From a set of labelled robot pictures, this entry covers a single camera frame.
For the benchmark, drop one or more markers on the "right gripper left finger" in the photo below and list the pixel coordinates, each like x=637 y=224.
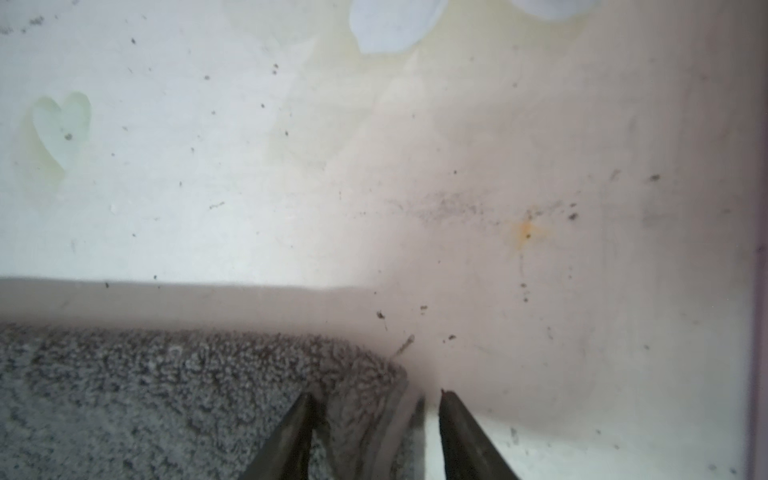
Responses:
x=285 y=455

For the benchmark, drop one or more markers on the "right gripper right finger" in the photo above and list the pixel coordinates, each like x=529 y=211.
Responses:
x=468 y=452

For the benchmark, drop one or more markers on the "grey terry towel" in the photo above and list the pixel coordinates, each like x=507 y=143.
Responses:
x=92 y=403

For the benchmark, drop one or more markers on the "lilac perforated plastic basket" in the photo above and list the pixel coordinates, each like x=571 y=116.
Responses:
x=756 y=426

